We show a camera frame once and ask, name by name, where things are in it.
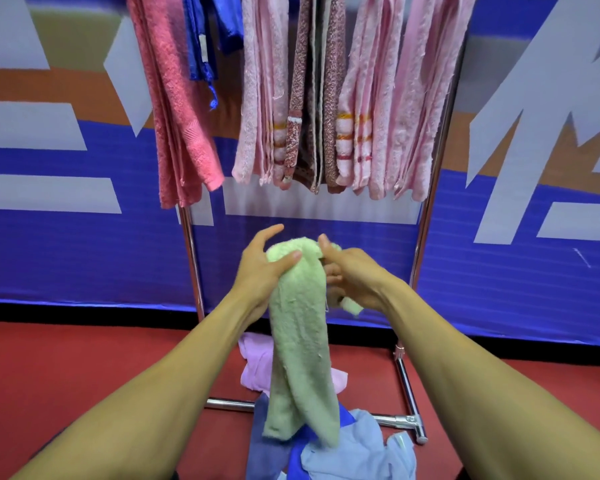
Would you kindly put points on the person's left hand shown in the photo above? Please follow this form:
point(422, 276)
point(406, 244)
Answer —
point(252, 269)

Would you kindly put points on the person's right hand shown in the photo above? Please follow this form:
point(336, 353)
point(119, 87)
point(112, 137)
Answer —
point(360, 277)

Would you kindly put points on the person's left thumb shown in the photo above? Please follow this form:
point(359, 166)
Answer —
point(286, 261)

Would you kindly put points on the person's right thumb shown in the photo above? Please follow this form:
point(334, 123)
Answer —
point(327, 246)

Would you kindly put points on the light green towel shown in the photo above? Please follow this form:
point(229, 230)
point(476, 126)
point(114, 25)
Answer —
point(300, 344)

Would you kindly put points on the person's right forearm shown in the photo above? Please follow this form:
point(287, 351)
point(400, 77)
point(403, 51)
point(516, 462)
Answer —
point(480, 394)

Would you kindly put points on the person's left forearm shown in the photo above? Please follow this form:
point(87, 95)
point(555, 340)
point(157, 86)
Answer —
point(155, 394)

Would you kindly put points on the lilac cloth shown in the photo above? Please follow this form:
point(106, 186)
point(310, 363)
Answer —
point(257, 362)

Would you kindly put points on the small pink band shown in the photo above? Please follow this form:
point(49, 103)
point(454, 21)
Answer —
point(399, 351)

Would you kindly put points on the pink towel with stripes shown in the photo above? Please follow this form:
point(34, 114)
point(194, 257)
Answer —
point(365, 104)

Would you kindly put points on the brown speckled towel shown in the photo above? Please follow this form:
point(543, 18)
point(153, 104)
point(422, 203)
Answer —
point(305, 94)

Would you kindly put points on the pale pink fluffy towel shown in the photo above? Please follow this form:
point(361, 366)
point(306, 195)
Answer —
point(260, 94)

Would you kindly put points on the plain pink towel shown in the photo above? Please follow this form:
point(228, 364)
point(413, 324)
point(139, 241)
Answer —
point(425, 94)

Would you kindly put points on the royal blue cloth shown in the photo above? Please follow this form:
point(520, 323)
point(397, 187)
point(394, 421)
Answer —
point(300, 444)

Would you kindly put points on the periwinkle cloth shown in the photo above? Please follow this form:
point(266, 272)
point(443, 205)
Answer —
point(265, 444)

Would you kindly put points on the coral pink towel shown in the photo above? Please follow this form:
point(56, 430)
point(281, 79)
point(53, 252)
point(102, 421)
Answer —
point(175, 109)

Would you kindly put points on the chrome clothes rack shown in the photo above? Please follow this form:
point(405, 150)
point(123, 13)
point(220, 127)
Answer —
point(410, 422)

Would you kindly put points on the light blue cloth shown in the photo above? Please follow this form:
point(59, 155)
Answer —
point(360, 449)

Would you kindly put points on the blue satin cloth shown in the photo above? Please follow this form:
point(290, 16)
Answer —
point(200, 39)

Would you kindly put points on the blue printed wall banner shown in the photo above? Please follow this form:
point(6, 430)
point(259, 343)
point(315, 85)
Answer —
point(80, 244)

